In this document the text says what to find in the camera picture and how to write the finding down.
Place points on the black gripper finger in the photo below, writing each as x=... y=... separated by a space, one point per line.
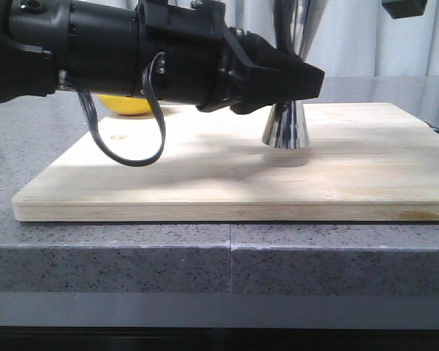
x=404 y=8

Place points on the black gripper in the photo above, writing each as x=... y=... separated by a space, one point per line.
x=211 y=65

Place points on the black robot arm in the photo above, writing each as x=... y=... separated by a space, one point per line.
x=97 y=45

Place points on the grey curtain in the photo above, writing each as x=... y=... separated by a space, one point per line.
x=360 y=39

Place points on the wooden cutting board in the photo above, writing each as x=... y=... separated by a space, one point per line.
x=365 y=162

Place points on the yellow lemon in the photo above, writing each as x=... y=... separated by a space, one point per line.
x=125 y=106

